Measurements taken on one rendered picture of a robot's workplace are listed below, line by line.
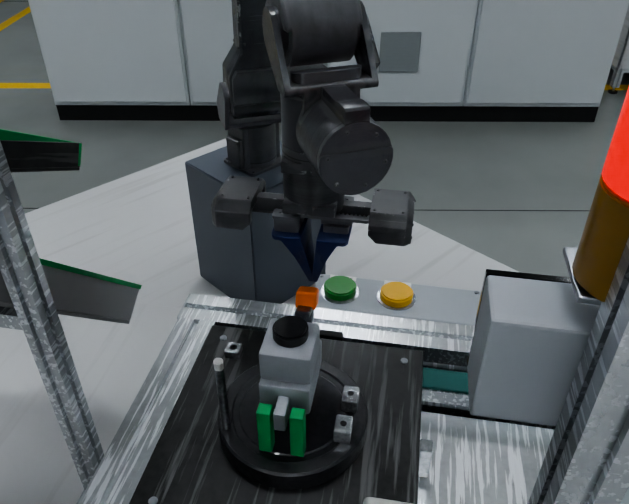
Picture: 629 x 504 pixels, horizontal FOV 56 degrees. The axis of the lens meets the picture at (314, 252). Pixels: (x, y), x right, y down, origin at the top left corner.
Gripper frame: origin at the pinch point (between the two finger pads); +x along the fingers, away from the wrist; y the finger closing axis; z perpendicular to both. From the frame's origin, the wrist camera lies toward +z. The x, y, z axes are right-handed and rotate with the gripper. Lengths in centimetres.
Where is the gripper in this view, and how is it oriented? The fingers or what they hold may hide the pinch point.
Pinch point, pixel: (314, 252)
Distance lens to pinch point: 59.5
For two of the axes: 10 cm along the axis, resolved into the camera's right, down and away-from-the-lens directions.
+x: 0.0, 8.1, 5.8
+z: 1.8, -5.7, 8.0
